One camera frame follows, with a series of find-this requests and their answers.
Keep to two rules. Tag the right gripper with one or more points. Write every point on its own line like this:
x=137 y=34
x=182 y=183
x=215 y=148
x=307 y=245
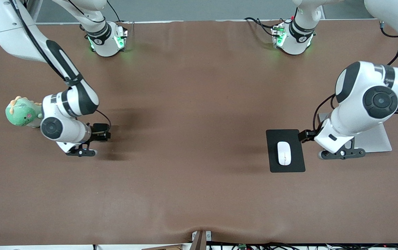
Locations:
x=99 y=134

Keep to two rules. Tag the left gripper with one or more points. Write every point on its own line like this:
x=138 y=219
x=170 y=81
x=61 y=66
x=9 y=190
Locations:
x=306 y=135

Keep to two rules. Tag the white computer mouse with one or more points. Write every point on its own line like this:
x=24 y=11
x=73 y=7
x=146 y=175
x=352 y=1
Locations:
x=284 y=153

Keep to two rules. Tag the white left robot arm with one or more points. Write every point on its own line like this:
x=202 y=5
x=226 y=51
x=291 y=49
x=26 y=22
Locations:
x=379 y=100

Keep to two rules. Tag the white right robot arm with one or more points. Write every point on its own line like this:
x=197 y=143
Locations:
x=22 y=34

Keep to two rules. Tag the black mouse pad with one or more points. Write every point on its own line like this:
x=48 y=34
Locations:
x=273 y=163

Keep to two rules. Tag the silver laptop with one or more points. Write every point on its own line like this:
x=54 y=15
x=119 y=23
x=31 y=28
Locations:
x=375 y=142

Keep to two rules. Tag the green dinosaur plush toy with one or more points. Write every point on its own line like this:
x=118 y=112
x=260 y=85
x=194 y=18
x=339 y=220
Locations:
x=22 y=113

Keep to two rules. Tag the brown table cover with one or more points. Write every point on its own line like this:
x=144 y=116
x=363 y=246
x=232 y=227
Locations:
x=198 y=191

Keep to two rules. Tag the metal table edge bracket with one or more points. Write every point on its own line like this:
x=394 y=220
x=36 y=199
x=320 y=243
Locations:
x=200 y=239

